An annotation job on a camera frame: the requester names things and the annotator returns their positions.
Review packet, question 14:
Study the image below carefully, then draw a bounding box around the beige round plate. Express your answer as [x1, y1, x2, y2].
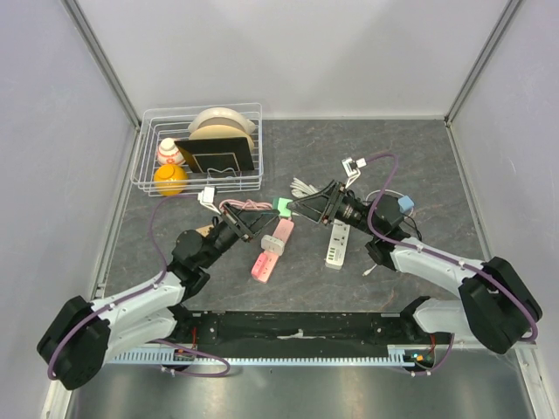
[189, 124, 254, 151]

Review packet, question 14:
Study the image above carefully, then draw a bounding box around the green plug adapter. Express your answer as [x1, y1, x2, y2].
[273, 197, 293, 218]

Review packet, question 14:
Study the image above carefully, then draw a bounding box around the white power strip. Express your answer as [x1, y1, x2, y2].
[325, 220, 350, 271]

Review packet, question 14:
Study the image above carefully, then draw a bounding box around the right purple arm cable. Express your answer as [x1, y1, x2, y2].
[364, 154, 540, 341]

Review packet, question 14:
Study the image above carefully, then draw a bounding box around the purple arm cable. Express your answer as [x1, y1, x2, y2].
[46, 192, 202, 381]
[364, 154, 540, 341]

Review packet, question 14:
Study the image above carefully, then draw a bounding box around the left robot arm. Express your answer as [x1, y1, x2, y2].
[37, 204, 279, 390]

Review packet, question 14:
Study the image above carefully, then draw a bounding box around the white wire dish rack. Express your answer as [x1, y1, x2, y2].
[131, 102, 264, 196]

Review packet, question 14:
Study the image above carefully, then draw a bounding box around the wooden cube socket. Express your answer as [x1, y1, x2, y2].
[196, 224, 213, 237]

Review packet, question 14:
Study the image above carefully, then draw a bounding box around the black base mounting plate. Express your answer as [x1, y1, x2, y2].
[169, 311, 450, 346]

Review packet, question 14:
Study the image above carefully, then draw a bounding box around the white pink usb cable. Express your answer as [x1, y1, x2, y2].
[362, 188, 407, 278]

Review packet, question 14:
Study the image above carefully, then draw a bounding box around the pink power strip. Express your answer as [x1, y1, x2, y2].
[253, 218, 294, 284]

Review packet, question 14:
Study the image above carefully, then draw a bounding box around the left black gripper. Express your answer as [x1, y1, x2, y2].
[200, 202, 280, 270]

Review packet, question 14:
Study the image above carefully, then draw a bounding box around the yellow round bowl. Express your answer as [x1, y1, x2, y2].
[153, 164, 188, 196]

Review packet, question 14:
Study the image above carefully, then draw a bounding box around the white orange patterned cup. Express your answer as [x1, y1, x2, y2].
[157, 137, 185, 166]

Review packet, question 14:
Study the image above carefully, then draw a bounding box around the black square tray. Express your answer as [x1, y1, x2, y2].
[176, 137, 254, 173]

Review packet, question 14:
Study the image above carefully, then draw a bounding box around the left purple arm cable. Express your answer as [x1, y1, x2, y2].
[46, 192, 202, 381]

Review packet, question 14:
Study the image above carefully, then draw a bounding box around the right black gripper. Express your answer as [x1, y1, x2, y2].
[286, 181, 379, 237]

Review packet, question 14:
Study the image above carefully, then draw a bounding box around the white square plug adapter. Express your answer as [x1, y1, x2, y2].
[260, 235, 285, 257]

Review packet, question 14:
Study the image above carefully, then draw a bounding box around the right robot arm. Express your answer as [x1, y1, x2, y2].
[287, 182, 542, 354]

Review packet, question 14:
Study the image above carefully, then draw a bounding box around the pink coiled power cord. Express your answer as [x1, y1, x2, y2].
[218, 198, 277, 215]

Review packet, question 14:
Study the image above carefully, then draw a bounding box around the blue plug adapter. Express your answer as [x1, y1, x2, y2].
[397, 196, 415, 216]

